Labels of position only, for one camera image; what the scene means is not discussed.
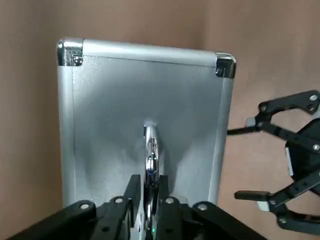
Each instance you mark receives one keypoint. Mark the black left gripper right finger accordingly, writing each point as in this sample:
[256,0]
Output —
[180,220]

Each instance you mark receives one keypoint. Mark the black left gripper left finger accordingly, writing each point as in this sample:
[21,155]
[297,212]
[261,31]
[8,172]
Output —
[110,220]

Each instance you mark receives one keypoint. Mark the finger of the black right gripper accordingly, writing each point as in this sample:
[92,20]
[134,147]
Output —
[287,102]
[300,185]

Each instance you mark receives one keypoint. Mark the silver aluminium medical case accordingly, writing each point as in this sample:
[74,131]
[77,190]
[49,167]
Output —
[150,100]

